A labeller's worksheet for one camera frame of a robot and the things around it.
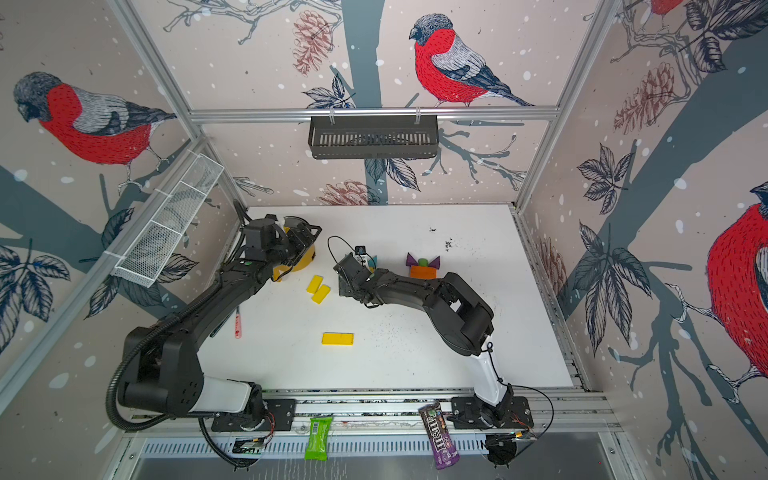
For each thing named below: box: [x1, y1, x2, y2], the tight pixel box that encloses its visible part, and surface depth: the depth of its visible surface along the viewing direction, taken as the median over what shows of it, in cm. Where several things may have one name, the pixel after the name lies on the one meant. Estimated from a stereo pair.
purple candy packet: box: [418, 402, 461, 470], surface depth 71 cm
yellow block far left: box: [306, 275, 324, 294], surface depth 100 cm
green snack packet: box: [304, 416, 333, 461], surface depth 71 cm
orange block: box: [409, 265, 437, 280], surface depth 103 cm
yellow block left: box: [311, 284, 331, 305], surface depth 98 cm
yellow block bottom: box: [321, 332, 355, 346], surface depth 87 cm
